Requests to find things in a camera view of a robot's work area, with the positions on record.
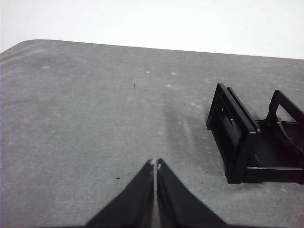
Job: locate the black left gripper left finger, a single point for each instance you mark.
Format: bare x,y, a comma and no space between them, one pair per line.
133,204

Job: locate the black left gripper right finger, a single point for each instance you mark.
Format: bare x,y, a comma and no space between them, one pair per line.
180,204

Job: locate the black plate rack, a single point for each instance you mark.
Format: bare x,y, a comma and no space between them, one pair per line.
244,142

